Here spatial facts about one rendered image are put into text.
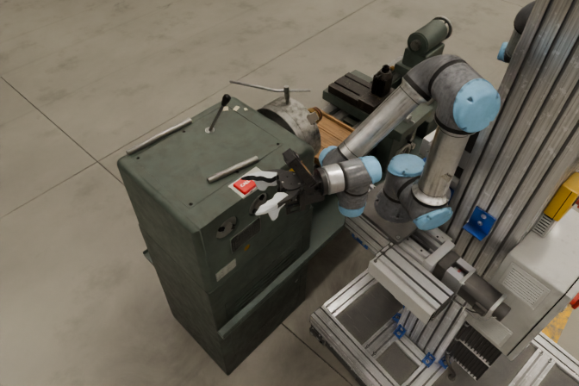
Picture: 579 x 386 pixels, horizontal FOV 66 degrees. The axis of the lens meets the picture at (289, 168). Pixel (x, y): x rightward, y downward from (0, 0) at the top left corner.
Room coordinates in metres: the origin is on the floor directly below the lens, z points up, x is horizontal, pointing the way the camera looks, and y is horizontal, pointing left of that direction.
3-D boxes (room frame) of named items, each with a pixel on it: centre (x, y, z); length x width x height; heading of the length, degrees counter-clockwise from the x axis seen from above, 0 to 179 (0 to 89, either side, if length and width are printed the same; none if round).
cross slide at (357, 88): (1.96, -0.42, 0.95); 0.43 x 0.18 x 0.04; 47
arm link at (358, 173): (0.81, -0.18, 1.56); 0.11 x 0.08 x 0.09; 110
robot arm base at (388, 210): (1.02, -0.38, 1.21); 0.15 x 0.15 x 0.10
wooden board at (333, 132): (1.70, -0.16, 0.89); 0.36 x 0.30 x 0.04; 47
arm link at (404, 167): (1.02, -0.39, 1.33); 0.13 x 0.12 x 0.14; 20
